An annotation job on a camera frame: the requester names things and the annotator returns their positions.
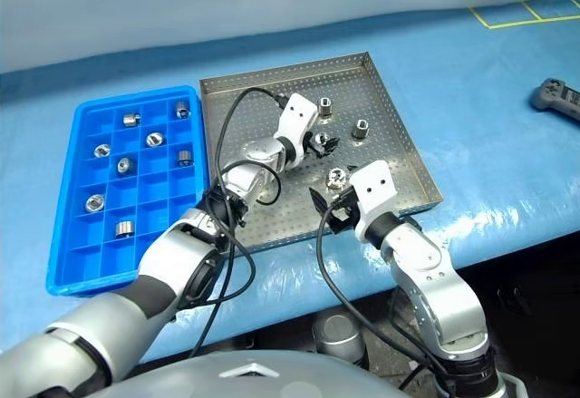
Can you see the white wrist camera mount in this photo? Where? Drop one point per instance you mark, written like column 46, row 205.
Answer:
column 296, row 117
column 374, row 185

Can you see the perforated steel tray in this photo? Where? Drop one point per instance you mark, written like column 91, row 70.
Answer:
column 389, row 99

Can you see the silver robot torso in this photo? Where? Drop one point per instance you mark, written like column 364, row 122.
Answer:
column 226, row 384

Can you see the metal roller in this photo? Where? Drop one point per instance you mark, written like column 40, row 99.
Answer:
column 131, row 119
column 95, row 202
column 182, row 109
column 154, row 139
column 183, row 157
column 123, row 229
column 124, row 165
column 336, row 178
column 102, row 150
column 322, row 137

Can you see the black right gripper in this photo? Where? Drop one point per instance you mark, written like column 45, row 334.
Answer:
column 342, row 216

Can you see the grey handheld remote controller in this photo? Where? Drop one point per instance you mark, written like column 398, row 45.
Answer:
column 555, row 96

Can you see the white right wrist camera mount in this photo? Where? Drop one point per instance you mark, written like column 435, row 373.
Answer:
column 374, row 185

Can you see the blue plastic compartment tray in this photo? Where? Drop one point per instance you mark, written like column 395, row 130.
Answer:
column 90, row 262

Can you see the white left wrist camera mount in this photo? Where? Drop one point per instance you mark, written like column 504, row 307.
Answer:
column 296, row 117

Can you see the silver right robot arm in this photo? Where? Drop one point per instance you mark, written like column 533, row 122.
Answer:
column 448, row 307

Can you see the grey metal cylinder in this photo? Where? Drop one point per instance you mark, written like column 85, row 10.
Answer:
column 337, row 332

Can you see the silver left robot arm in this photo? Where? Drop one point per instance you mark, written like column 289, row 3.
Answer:
column 176, row 257

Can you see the metal nut right tray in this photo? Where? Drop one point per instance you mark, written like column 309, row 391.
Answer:
column 361, row 129

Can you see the metal nut upper tray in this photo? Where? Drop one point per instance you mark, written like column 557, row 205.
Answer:
column 325, row 107

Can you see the metal nut tray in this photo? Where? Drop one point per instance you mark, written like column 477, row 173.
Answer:
column 325, row 107
column 361, row 129

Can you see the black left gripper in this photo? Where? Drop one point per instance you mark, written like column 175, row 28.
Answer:
column 311, row 145

